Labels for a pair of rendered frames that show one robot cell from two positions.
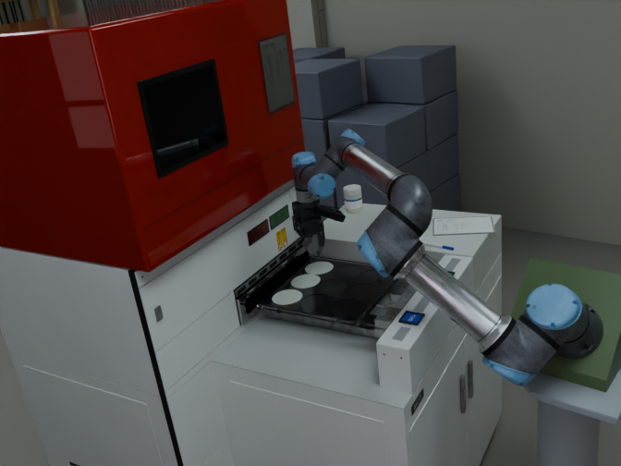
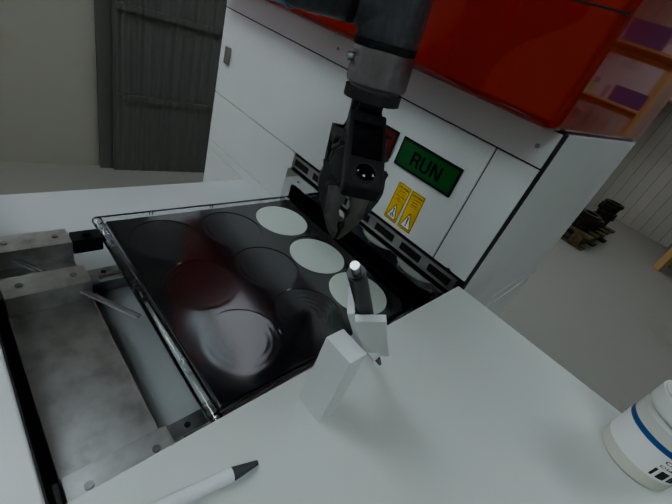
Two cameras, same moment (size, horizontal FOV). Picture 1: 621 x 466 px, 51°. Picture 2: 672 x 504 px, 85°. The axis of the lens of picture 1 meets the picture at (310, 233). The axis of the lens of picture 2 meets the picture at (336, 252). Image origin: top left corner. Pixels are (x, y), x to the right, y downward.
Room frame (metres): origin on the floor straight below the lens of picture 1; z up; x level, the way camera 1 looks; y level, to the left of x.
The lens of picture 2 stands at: (2.00, -0.50, 1.26)
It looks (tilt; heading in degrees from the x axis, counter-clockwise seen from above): 32 degrees down; 93
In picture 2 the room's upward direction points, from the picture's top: 22 degrees clockwise
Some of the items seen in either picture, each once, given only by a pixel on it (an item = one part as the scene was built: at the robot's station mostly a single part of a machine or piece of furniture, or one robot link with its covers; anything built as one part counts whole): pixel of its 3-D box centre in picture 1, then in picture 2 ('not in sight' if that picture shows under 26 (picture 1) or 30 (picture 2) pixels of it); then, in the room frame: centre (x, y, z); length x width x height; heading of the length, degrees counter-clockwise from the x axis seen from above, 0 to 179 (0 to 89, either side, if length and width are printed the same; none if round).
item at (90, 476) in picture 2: not in sight; (124, 473); (1.90, -0.37, 0.89); 0.08 x 0.03 x 0.03; 57
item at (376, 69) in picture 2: (308, 193); (376, 71); (1.95, -0.01, 1.21); 0.08 x 0.08 x 0.05
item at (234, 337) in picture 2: (332, 287); (266, 267); (1.89, -0.05, 0.90); 0.34 x 0.34 x 0.01; 57
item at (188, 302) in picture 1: (237, 270); (317, 142); (1.85, 0.25, 1.02); 0.81 x 0.03 x 0.40; 147
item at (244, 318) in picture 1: (276, 280); (349, 240); (1.99, 0.14, 0.89); 0.44 x 0.02 x 0.10; 147
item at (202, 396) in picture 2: (382, 295); (145, 301); (1.79, -0.20, 0.90); 0.38 x 0.01 x 0.01; 147
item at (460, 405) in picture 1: (382, 400); not in sight; (1.90, -0.18, 0.41); 0.96 x 0.64 x 0.82; 147
